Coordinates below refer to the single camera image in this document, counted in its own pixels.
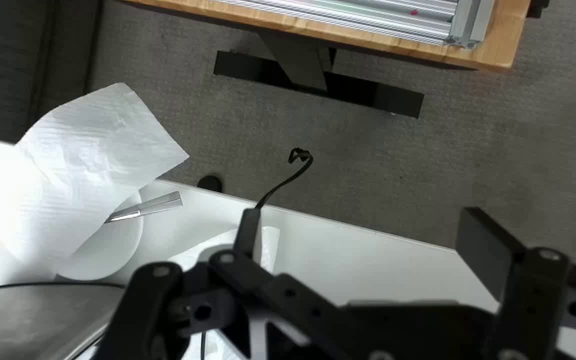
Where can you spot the wooden workbench top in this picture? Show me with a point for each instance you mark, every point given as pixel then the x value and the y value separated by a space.
pixel 494 52

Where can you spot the white round plate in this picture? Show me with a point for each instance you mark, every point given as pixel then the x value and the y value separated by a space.
pixel 105 252

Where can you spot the white crinkled paper sheet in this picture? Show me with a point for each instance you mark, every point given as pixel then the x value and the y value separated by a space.
pixel 70 171

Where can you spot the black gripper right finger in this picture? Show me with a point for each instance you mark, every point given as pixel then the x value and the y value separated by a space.
pixel 535 288

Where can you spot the aluminium extrusion frame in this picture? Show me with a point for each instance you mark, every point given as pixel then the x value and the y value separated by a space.
pixel 458 22

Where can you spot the metal utensil handle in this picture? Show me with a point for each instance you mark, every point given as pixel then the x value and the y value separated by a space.
pixel 146 209

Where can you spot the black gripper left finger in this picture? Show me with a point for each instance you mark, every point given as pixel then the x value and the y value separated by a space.
pixel 258 315

